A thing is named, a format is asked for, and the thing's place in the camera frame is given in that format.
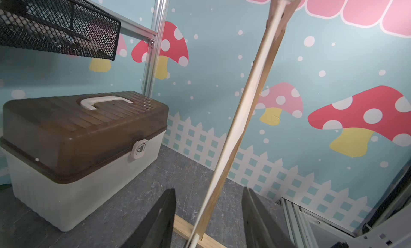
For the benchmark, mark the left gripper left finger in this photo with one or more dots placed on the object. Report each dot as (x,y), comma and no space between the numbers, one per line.
(155,230)

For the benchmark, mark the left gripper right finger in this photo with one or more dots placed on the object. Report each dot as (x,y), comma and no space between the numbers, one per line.
(261,230)

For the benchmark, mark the brown lid storage box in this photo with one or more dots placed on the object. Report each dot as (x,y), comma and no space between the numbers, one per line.
(68,155)

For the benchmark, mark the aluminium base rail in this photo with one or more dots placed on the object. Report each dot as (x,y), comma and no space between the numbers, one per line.
(309,231)

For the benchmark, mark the black mesh wall basket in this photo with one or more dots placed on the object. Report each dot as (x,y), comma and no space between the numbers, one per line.
(71,27)

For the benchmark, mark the wooden drying rack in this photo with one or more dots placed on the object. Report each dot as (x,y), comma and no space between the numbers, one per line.
(237,135)

